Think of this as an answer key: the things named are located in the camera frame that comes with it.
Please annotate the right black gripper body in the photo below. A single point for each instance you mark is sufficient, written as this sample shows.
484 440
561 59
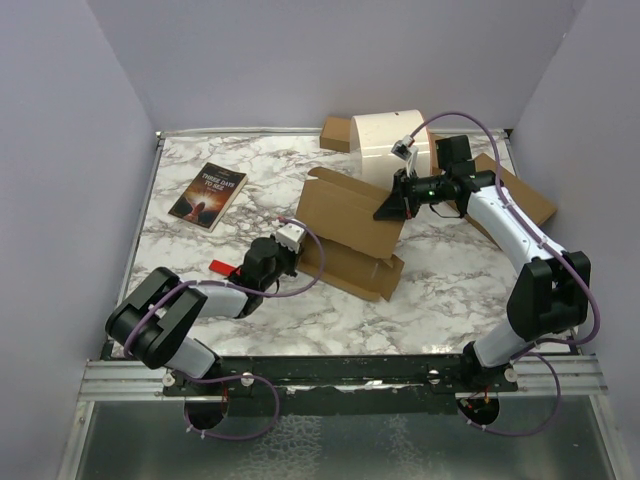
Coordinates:
421 190

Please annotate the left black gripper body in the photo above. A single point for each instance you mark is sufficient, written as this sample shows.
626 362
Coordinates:
286 261

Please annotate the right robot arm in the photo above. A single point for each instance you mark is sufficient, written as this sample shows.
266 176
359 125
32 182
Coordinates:
549 295

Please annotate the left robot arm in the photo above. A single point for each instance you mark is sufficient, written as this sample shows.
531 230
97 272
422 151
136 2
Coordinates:
162 309

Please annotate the white cylindrical bread box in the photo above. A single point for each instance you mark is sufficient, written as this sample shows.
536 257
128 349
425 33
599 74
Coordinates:
372 137

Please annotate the small brown box behind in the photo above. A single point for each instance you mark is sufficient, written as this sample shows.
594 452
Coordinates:
335 134

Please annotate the closed brown cardboard box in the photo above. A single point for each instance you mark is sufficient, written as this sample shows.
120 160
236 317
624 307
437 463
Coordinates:
535 205

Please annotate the brown cardboard piece behind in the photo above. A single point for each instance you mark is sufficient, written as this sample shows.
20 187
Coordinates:
435 145

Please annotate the red flat block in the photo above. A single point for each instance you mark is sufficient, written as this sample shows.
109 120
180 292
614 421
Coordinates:
222 268

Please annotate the dark paperback book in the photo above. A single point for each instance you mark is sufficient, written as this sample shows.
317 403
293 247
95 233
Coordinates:
209 195

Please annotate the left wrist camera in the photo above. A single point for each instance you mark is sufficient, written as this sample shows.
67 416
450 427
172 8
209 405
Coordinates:
290 236

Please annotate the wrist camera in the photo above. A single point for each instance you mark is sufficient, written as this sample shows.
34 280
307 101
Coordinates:
406 150
290 236

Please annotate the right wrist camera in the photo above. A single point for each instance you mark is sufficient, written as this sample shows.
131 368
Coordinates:
406 150

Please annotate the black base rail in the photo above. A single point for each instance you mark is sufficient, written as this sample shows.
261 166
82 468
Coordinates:
370 384

